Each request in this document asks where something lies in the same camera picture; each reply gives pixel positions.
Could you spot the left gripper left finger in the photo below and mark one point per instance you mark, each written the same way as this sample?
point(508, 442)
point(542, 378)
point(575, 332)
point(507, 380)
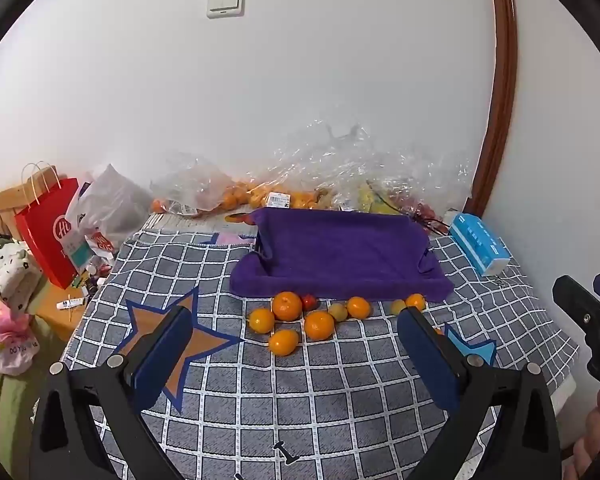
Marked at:
point(65, 443)

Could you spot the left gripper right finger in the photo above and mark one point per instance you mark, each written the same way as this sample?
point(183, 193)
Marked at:
point(524, 442)

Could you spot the small orange tangerine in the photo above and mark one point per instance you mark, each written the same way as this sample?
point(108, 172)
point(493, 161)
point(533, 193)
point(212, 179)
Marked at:
point(416, 301)

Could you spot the pale yellow small fruit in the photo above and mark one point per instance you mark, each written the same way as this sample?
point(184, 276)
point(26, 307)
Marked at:
point(397, 306)

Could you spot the yellow orange mandarin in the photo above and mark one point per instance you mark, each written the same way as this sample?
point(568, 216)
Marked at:
point(261, 321)

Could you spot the yellow green small fruit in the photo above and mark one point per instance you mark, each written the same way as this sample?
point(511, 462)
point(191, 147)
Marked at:
point(339, 312)

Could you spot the oval orange kumquat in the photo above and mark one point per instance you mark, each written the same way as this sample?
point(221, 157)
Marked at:
point(283, 342)

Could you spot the large orange with stem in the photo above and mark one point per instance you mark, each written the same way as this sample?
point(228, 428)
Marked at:
point(319, 325)

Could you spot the large round orange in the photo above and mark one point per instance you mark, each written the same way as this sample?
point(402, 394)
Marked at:
point(287, 306)

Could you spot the small red apple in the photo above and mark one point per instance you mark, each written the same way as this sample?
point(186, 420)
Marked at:
point(309, 302)

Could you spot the person's right hand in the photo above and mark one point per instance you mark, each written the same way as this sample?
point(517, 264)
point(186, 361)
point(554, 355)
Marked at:
point(586, 448)

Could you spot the blue tissue pack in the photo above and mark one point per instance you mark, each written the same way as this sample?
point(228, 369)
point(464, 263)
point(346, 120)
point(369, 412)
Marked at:
point(486, 253)

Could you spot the small white tube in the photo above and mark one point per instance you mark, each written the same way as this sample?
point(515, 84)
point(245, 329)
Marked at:
point(70, 303)

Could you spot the grey checkered star cloth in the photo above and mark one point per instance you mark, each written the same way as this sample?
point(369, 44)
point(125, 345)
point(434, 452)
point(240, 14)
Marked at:
point(349, 407)

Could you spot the patterned fabric pile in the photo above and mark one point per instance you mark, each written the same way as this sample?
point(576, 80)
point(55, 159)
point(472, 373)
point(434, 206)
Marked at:
point(21, 353)

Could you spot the red paper shopping bag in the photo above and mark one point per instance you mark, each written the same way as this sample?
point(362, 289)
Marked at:
point(42, 223)

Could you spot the fruit printed cardboard box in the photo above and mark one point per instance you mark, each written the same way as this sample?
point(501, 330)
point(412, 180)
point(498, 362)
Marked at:
point(204, 225)

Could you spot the white plastic bag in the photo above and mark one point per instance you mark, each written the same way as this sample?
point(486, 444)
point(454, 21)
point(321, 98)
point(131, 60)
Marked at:
point(107, 209)

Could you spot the yellow snack package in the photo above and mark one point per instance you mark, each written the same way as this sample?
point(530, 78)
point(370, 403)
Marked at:
point(372, 201)

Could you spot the purple towel covered tray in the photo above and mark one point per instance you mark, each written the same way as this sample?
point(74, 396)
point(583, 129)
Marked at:
point(338, 255)

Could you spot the clear bag of oranges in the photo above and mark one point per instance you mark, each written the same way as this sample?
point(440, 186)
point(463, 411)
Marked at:
point(193, 187)

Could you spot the large crumpled clear plastic bag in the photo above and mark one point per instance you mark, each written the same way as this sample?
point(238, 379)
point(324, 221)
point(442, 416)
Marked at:
point(343, 161)

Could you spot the brown wooden door frame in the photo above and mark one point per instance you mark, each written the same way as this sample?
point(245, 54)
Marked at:
point(501, 106)

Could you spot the white wall switch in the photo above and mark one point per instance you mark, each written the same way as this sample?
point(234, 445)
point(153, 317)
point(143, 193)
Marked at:
point(224, 8)

